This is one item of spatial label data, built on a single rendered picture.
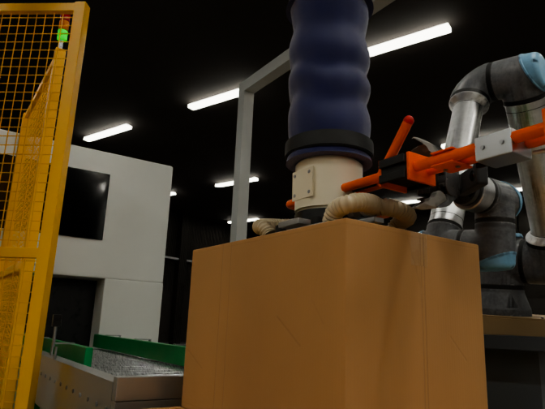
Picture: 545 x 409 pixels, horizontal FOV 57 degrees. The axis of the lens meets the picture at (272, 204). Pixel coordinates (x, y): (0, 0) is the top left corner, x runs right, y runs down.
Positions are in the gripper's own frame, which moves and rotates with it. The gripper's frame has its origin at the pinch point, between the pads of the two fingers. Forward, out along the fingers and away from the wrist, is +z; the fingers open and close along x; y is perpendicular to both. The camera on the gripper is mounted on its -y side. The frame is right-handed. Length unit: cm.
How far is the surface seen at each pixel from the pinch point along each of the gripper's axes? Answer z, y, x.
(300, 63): 10.4, 27.1, 32.9
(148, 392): 27, 66, -51
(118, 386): 35, 66, -49
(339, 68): 4.9, 18.5, 29.6
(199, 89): -194, 540, 291
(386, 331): 10.9, -1.4, -32.5
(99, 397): 36, 80, -53
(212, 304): 21, 45, -28
